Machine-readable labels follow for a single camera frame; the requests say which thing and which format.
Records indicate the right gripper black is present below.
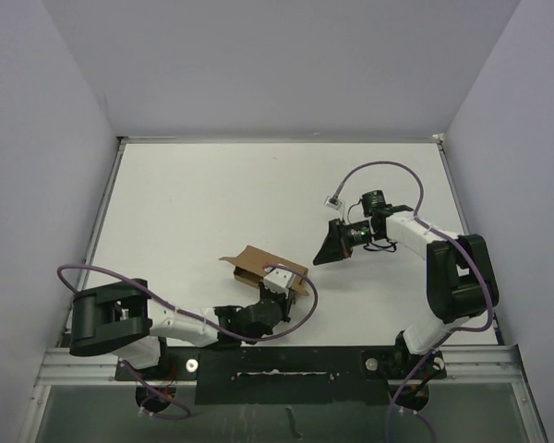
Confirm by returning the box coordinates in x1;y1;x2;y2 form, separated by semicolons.
313;219;382;267

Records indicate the brown cardboard box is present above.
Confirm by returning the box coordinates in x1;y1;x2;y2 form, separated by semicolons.
219;245;308;287

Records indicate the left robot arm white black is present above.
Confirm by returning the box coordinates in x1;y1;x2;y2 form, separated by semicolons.
69;269;295;379

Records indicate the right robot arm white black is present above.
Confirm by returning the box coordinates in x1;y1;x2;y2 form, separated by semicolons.
313;190;500;377

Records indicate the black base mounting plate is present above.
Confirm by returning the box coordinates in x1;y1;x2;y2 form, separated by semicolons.
137;346;447;405

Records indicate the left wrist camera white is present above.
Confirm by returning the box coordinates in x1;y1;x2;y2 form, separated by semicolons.
262;267;296;293

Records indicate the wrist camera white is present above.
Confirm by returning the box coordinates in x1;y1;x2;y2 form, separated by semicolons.
324;196;344;212
262;267;296;293

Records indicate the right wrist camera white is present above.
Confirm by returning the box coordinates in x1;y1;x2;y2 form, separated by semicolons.
324;196;344;212

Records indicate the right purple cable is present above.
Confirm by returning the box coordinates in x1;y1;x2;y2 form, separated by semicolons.
332;159;498;443

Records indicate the purple cable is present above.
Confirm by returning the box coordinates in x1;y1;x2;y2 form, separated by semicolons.
56;263;319;420
332;159;498;443

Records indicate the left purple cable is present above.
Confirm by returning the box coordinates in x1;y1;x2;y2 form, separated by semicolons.
56;263;319;420

